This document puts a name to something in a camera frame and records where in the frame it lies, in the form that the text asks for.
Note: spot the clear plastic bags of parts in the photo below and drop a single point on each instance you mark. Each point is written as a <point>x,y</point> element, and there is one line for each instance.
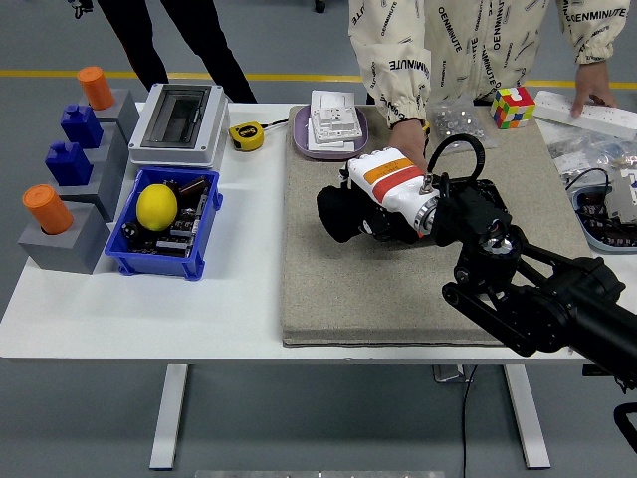
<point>582,154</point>

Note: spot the blue block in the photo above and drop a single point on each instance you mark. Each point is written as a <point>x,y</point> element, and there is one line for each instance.
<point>82,127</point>
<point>68,164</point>

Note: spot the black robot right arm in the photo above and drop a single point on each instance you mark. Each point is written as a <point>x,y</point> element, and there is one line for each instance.
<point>572,299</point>

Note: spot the white power strip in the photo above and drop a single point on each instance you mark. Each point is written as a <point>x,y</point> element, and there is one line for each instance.
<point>557,107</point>

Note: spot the person in background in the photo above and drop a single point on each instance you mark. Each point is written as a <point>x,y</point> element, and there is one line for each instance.
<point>144,50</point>

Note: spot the yellow tape measure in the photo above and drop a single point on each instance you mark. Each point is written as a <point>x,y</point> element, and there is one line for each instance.
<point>246,135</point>

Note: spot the grey metal module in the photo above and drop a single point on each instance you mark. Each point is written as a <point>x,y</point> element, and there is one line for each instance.
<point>624,196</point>

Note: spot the white wall socket module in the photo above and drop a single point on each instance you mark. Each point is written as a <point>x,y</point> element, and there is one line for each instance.
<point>336,122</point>

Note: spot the colourful puzzle cube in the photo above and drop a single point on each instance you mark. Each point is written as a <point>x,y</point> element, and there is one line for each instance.
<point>512,107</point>

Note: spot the white table leg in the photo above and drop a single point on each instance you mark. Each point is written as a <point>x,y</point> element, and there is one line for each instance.
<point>169,418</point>
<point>527,418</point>

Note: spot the yellow lemon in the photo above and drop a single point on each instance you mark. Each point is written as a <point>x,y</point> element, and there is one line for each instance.
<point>156,206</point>

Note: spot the person's right hand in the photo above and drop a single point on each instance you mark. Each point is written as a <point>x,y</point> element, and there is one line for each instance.
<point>408,137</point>

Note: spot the black chair caster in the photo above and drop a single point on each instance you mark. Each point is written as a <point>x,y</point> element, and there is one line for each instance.
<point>320,5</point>

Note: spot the grey electrical enclosure box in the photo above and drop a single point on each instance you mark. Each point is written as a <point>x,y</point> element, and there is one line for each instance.
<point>174,124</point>

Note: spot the grey-brown mat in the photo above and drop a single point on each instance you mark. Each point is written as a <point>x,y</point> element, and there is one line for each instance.
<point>348,299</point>

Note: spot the person's right forearm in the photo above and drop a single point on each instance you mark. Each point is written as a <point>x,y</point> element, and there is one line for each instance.
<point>398,84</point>

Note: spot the person's left hand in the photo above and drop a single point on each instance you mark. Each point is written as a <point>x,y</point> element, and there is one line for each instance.
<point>594,84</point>

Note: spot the black table control box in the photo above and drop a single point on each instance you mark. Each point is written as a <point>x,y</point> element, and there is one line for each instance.
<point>592,371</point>

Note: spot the white switch cover plate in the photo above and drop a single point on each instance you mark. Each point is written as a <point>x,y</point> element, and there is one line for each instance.
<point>323,146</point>

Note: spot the grey under-table bracket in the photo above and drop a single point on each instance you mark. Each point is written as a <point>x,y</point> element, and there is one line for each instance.
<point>450,373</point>

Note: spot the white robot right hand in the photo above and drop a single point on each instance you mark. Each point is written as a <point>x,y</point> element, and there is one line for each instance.
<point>393,179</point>

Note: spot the orange cylinder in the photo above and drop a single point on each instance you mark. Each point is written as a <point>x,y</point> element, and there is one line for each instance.
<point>95,88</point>
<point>47,209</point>

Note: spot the grey holder block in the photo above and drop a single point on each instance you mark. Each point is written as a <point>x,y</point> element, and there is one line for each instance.
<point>69,251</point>
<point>125,112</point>
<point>107,191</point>
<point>115,149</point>

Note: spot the blue plastic bin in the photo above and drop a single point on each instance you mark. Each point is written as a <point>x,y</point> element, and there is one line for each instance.
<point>159,264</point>

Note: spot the blue tray of components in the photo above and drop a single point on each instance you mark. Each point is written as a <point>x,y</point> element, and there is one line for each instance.
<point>594,219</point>

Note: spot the clear bag of metal nuts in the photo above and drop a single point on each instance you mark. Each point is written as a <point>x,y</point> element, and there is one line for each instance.
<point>458,122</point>

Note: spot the flat white switch plate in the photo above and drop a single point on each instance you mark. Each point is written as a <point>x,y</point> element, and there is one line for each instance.
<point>331,98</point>

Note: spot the brown cylindrical capacitor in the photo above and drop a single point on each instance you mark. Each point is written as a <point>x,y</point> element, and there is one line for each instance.
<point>194,186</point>

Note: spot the person's left forearm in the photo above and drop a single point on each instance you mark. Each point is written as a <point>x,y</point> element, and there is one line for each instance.
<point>596,30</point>

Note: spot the dark circuit board parts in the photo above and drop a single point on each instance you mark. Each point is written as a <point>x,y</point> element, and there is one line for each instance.
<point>176,234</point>

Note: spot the yellow wristband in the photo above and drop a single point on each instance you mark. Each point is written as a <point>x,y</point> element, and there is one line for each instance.
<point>426,128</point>

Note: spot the small black background object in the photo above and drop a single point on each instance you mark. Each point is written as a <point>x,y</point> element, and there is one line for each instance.
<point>82,6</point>

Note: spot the purple tray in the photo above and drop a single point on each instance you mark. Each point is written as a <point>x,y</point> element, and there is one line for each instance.
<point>301,132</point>

